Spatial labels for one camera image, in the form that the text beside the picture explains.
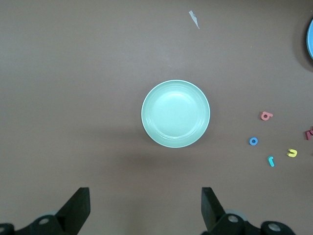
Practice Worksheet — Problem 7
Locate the small white paper scrap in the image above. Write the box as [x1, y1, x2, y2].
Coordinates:
[188, 10, 201, 29]

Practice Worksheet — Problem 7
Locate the blue round plate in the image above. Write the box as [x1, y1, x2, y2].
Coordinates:
[306, 18, 313, 61]

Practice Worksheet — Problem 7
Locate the brown table cover sheet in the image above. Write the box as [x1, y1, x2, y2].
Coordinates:
[0, 0, 313, 235]

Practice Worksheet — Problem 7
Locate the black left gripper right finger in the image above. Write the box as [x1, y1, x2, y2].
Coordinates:
[201, 187, 262, 235]

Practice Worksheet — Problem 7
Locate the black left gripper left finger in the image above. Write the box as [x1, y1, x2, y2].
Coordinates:
[14, 187, 91, 235]

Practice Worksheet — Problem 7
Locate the light green round plate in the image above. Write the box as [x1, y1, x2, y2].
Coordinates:
[141, 79, 211, 148]

